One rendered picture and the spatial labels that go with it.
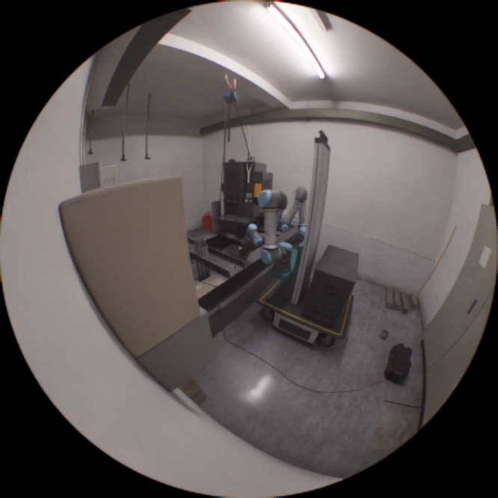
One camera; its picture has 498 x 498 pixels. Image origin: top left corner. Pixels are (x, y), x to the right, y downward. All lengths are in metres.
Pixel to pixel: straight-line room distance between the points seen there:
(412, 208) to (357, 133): 1.40
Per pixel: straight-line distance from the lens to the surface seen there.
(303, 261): 1.43
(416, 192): 2.99
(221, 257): 1.66
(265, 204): 1.14
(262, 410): 1.51
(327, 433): 1.61
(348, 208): 2.87
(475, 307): 1.93
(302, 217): 1.84
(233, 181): 2.20
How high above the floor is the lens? 1.48
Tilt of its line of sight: 26 degrees down
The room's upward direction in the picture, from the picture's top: 2 degrees clockwise
